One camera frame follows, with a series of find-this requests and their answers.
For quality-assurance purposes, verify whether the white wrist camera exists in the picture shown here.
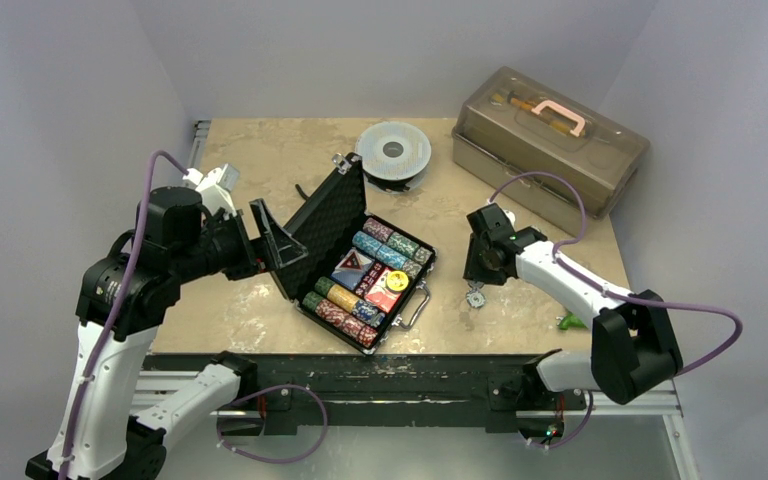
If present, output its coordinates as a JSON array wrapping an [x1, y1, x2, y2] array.
[[502, 209, 516, 226], [182, 163, 240, 217]]

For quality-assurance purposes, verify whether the green pipe valve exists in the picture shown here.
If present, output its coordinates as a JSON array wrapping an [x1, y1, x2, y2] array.
[[557, 314, 588, 331]]

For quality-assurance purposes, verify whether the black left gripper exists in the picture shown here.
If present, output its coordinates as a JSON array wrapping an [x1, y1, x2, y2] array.
[[174, 196, 307, 281]]

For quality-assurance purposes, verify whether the yellow chip stack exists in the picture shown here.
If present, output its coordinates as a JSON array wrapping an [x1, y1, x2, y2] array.
[[327, 284, 360, 312]]

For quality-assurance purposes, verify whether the translucent brown storage box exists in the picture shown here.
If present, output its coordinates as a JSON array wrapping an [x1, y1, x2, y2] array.
[[451, 67, 650, 234]]

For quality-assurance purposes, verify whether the red chip stack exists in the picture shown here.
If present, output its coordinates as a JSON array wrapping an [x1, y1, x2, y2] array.
[[315, 299, 377, 348]]

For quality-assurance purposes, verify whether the red playing card deck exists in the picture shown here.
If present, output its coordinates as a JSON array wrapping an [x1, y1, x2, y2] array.
[[364, 268, 408, 313]]

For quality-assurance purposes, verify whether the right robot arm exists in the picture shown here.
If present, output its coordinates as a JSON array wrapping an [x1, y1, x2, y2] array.
[[464, 204, 684, 407]]

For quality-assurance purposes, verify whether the dark blue chip stack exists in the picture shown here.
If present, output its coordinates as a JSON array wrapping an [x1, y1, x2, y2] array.
[[351, 299, 386, 329]]

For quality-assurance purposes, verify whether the red triangular all-in marker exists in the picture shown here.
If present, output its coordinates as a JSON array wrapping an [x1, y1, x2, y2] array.
[[341, 249, 374, 272]]

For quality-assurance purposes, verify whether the black poker set case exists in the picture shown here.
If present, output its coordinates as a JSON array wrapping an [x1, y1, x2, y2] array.
[[273, 152, 437, 355]]

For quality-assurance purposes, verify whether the black orange handled tool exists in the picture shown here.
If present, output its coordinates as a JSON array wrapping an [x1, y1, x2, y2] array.
[[294, 184, 309, 200]]

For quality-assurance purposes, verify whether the white blue chip five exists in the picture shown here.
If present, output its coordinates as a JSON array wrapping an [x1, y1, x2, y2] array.
[[466, 290, 486, 309]]

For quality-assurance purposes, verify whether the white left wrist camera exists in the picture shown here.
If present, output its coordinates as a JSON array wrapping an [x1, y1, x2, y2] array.
[[182, 163, 240, 217]]

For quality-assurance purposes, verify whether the pink box handle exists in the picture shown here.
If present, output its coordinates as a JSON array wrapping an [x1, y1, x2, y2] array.
[[530, 99, 587, 138]]

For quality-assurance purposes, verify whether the light blue chip stack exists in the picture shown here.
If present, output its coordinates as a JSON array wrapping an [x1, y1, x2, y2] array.
[[352, 231, 408, 270]]

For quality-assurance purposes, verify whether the blue playing card deck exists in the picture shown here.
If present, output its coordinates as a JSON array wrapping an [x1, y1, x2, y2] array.
[[330, 247, 367, 291]]

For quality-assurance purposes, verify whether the yellow big blind button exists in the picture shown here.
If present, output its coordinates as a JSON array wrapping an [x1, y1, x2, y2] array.
[[385, 270, 410, 293]]

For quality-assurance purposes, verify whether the white perforated cable spool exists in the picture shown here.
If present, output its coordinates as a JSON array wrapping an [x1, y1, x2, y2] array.
[[355, 121, 432, 194]]

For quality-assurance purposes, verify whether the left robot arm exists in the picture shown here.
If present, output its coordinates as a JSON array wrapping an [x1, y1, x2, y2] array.
[[25, 187, 307, 479]]

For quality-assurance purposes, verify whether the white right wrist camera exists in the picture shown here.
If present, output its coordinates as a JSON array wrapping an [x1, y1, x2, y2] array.
[[502, 209, 516, 226]]

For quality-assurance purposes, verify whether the red dice row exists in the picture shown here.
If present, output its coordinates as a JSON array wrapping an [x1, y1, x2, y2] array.
[[354, 261, 385, 297]]

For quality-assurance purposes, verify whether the green chip stack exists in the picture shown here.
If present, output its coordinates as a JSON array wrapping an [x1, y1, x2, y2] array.
[[385, 232, 432, 278]]

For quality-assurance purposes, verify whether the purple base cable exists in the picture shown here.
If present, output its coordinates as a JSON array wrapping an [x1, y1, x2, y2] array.
[[216, 384, 331, 466]]

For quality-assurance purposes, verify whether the purple chip stack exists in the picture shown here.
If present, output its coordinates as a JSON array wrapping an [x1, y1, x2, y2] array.
[[362, 217, 394, 244]]

